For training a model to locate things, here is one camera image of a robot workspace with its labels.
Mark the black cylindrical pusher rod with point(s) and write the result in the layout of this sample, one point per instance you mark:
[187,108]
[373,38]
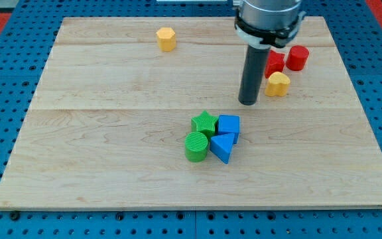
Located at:
[253,70]

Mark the yellow heart block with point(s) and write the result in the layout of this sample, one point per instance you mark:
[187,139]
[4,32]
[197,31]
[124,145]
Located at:
[277,84]

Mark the blue cube block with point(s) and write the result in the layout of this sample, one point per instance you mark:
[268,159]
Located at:
[229,124]

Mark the wooden board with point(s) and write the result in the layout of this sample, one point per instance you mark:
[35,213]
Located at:
[106,127]

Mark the blue triangle block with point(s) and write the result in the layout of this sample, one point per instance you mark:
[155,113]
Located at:
[221,146]

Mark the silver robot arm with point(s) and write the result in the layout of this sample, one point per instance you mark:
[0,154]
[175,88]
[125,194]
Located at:
[266,23]

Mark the red cylinder block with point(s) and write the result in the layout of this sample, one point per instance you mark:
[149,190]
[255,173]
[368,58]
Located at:
[297,57]

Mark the green star block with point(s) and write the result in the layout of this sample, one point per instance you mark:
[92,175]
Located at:
[205,123]

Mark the green cylinder block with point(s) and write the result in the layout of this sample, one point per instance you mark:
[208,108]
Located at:
[196,147]

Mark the yellow hexagon block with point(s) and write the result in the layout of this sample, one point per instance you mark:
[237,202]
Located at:
[166,39]

